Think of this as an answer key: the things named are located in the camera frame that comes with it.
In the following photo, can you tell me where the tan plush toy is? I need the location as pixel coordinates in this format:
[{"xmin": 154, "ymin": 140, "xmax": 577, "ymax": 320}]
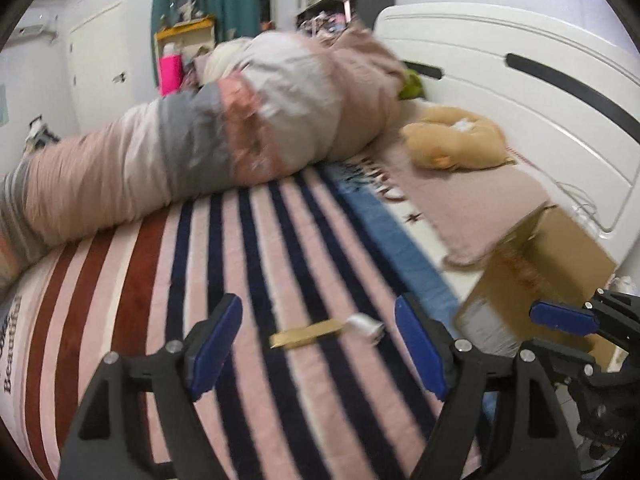
[{"xmin": 402, "ymin": 106, "xmax": 513, "ymax": 169}]

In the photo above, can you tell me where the glass display case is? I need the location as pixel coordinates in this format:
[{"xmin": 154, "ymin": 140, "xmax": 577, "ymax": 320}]
[{"xmin": 167, "ymin": 0, "xmax": 206, "ymax": 26}]

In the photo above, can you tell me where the tall pink cylinder container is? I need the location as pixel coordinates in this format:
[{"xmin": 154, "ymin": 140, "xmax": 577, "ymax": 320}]
[{"xmin": 159, "ymin": 42, "xmax": 183, "ymax": 97}]

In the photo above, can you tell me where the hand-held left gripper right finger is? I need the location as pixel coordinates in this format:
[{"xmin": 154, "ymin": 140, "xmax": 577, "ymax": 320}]
[{"xmin": 394, "ymin": 292, "xmax": 583, "ymax": 480}]

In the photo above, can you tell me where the brown cardboard box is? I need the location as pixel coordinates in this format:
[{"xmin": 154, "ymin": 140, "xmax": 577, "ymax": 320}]
[{"xmin": 452, "ymin": 205, "xmax": 618, "ymax": 371}]

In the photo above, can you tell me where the pink textured bed pad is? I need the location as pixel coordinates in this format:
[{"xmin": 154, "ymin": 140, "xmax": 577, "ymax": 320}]
[{"xmin": 370, "ymin": 97, "xmax": 551, "ymax": 268}]

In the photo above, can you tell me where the green plush toy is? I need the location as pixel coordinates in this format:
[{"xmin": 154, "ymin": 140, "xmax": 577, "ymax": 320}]
[{"xmin": 397, "ymin": 70, "xmax": 426, "ymax": 101}]

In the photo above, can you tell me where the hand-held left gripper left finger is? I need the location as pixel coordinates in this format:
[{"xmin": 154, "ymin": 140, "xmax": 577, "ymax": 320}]
[{"xmin": 57, "ymin": 293, "xmax": 244, "ymax": 480}]

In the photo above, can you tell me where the white air conditioner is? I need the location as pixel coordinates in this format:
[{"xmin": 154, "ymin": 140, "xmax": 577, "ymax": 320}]
[{"xmin": 12, "ymin": 10, "xmax": 58, "ymax": 41}]

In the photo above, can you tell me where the white door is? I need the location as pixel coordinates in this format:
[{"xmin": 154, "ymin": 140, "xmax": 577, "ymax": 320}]
[{"xmin": 67, "ymin": 2, "xmax": 161, "ymax": 136}]

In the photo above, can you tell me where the white bed headboard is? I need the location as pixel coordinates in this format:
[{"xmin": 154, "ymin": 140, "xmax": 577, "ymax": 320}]
[{"xmin": 372, "ymin": 2, "xmax": 640, "ymax": 266}]

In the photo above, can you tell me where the rolled pink grey quilt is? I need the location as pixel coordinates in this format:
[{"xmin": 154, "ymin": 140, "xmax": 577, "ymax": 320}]
[{"xmin": 0, "ymin": 25, "xmax": 408, "ymax": 286}]

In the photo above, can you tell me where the yellow cabinet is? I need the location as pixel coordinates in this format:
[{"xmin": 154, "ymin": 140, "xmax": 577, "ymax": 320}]
[{"xmin": 154, "ymin": 17, "xmax": 218, "ymax": 61}]

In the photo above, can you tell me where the small white device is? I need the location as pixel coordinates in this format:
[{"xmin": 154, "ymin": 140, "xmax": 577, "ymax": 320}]
[{"xmin": 342, "ymin": 312, "xmax": 386, "ymax": 343}]

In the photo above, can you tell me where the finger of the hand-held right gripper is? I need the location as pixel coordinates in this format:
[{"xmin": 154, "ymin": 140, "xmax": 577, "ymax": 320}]
[
  {"xmin": 530, "ymin": 338, "xmax": 597, "ymax": 384},
  {"xmin": 529, "ymin": 301, "xmax": 599, "ymax": 336}
]

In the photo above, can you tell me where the striped printed blanket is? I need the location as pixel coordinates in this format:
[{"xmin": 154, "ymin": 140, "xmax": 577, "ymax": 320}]
[{"xmin": 0, "ymin": 162, "xmax": 496, "ymax": 480}]

